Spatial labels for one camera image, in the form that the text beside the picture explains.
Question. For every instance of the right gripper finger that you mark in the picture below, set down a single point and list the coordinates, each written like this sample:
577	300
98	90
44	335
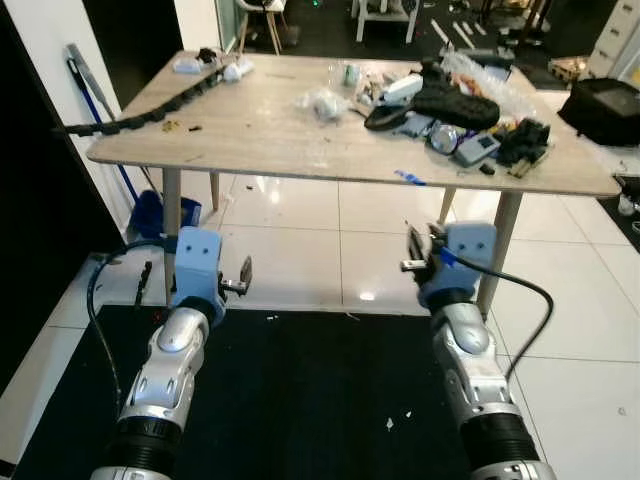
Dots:
420	255

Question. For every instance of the small blue pen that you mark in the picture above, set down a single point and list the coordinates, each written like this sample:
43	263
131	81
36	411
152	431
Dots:
410	178

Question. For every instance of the blue dustpan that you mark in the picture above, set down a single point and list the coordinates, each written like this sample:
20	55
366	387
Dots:
150	215

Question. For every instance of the round silver lens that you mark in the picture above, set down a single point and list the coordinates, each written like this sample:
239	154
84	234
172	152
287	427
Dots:
445	139

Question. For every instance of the grey box with screen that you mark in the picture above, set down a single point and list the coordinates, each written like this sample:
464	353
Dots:
477	148

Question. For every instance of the black floor carpet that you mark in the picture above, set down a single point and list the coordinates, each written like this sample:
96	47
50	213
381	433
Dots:
300	400

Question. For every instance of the light wooden table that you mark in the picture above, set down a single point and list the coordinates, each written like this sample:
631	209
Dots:
270	140

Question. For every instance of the pile of black parts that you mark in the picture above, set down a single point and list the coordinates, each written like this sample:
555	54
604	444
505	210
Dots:
522	140

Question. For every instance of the black rubber track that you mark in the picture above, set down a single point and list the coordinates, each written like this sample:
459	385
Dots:
455	103

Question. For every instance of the white handheld device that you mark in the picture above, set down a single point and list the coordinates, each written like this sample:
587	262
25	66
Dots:
402	90

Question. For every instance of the clear bag with parts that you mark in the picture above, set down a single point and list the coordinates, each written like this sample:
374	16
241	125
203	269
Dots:
480	75

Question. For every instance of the small pale green cup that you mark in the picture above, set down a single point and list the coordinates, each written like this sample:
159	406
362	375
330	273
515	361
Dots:
351	74

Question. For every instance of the small white object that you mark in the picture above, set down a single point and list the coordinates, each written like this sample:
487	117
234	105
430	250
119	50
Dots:
236	70

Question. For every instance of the small pale blue object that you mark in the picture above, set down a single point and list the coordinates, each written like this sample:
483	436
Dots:
188	66

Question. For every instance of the black backpack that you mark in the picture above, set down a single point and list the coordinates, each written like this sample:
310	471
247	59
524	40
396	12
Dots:
600	110

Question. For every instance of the small wooden crate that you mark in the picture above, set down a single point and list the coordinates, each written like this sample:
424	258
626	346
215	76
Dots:
570	68

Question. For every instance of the white stool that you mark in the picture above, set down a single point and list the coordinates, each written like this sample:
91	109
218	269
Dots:
385	5

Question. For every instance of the grey and blue broom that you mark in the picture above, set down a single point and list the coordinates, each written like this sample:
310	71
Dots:
82	70

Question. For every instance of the wooden chair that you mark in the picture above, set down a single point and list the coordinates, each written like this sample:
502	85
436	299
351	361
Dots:
262	5

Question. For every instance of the white drawer cabinet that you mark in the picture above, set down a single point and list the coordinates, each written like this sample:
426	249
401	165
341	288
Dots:
615	40

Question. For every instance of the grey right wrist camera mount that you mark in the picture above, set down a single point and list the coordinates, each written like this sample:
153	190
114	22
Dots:
470	245

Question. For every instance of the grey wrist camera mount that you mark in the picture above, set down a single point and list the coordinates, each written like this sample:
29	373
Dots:
470	245
197	260

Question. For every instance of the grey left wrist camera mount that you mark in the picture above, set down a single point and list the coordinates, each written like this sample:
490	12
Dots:
197	260

